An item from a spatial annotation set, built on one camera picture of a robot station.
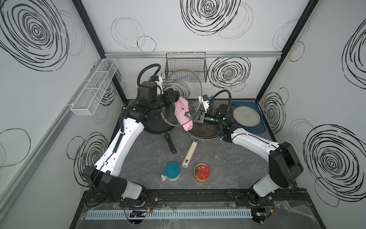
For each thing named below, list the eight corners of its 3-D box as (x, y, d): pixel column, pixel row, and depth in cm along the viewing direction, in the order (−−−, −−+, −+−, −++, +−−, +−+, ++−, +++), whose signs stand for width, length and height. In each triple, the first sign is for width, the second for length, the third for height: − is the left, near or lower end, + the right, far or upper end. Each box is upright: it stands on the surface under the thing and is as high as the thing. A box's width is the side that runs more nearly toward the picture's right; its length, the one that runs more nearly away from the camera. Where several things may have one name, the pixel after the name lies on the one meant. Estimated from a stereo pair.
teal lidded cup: (163, 181, 81) (161, 177, 75) (164, 167, 86) (162, 162, 80) (180, 181, 81) (179, 177, 75) (180, 167, 86) (180, 162, 80)
